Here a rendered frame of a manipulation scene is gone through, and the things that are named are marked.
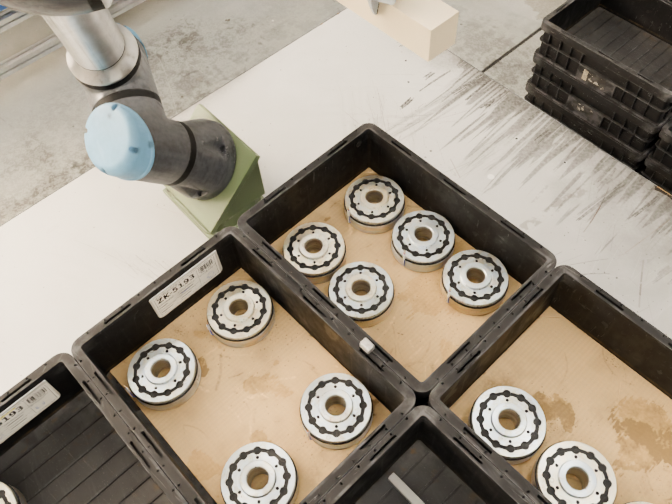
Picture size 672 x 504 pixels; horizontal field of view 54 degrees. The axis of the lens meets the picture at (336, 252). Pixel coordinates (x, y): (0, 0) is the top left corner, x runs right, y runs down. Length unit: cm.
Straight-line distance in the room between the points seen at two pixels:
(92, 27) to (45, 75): 186
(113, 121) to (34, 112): 167
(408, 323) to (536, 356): 20
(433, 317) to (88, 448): 55
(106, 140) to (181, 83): 156
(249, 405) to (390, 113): 75
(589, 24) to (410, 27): 110
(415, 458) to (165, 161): 61
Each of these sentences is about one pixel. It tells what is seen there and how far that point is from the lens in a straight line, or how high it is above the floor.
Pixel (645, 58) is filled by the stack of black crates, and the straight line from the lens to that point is 205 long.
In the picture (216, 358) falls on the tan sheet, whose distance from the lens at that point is 104.
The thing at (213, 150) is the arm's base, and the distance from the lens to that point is 122.
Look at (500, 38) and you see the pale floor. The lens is 279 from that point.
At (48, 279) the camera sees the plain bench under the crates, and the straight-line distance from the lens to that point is 138.
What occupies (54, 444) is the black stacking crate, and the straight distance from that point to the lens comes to 108.
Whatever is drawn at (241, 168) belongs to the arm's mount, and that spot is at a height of 84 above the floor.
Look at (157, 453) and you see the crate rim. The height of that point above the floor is 93.
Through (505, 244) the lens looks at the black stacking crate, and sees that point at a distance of 106.
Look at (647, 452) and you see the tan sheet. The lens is 104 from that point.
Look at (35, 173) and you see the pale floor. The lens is 257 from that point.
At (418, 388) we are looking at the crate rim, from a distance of 89.
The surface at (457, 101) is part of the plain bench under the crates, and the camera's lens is 152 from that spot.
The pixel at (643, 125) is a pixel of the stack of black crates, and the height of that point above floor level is 47.
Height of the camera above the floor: 177
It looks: 58 degrees down
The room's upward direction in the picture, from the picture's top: 5 degrees counter-clockwise
